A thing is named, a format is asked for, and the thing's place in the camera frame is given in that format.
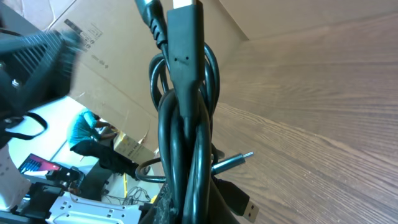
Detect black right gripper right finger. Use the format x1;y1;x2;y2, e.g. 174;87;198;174
213;184;239;224

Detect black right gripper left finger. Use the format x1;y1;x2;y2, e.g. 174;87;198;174
139;184;187;224

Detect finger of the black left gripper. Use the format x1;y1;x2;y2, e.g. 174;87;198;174
1;30;82;119

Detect black usb cables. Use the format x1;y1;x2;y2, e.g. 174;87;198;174
134;0;260;224

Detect small cardboard box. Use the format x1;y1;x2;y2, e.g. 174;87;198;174
113;132;155;164

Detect person in teal shirt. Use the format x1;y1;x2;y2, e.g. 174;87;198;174
67;108;138;179

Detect black left camera cable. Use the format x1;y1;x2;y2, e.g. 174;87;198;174
0;111;49;141

